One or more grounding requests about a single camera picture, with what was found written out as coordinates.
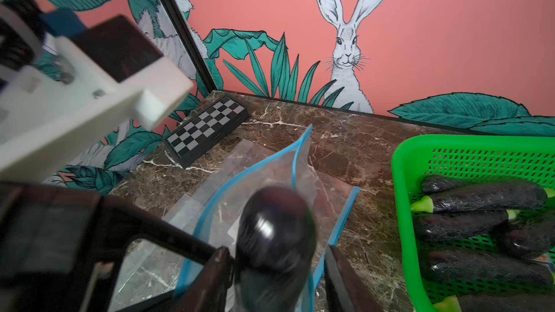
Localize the left black frame post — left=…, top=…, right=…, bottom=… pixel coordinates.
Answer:
left=160, top=0, right=217, bottom=95

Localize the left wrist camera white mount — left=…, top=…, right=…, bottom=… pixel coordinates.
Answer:
left=1, top=0, right=193, bottom=183

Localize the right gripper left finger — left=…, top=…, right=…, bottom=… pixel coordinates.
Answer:
left=173, top=247, right=233, bottom=311

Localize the eggplant in basket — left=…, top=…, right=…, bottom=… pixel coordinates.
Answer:
left=413, top=209, right=521, bottom=243
left=419, top=248, right=554, bottom=285
left=410, top=180, right=554, bottom=214

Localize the green plastic basket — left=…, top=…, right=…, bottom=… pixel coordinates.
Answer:
left=392, top=134, right=554, bottom=311

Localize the clear zip bag blue zipper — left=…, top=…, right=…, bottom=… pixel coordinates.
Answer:
left=183, top=127, right=361, bottom=311

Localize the black white checkerboard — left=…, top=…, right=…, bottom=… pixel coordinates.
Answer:
left=165, top=95, right=249, bottom=168

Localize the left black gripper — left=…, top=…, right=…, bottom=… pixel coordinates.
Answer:
left=1, top=182, right=215, bottom=311

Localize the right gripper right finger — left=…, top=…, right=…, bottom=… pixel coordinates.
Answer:
left=325, top=245, right=383, bottom=312

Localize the dark purple eggplant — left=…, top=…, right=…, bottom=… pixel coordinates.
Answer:
left=234, top=186, right=317, bottom=311

